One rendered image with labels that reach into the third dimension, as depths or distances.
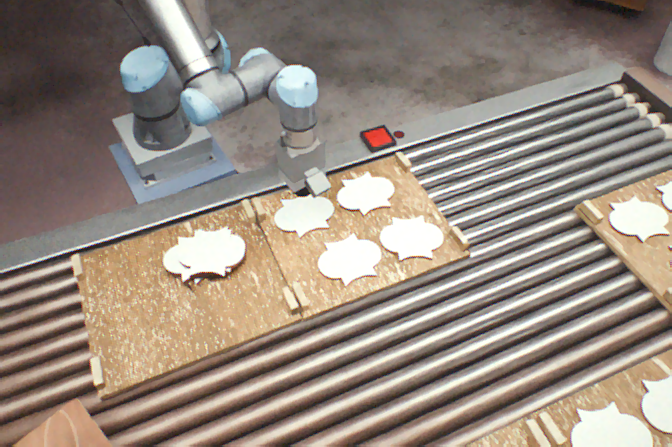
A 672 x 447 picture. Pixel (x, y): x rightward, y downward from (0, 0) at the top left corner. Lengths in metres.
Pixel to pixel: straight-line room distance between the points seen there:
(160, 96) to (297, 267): 0.53
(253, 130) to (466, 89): 1.20
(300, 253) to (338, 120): 1.81
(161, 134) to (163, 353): 0.57
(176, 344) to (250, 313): 0.16
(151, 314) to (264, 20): 2.83
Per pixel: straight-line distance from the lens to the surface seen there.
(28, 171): 3.16
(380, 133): 1.61
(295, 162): 1.20
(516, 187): 1.56
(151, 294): 1.32
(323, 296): 1.26
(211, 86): 1.13
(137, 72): 1.45
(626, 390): 1.29
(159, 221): 1.47
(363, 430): 1.16
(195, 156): 1.60
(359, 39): 3.68
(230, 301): 1.27
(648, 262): 1.48
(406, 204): 1.42
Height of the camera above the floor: 2.00
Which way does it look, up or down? 48 degrees down
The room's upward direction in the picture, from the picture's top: straight up
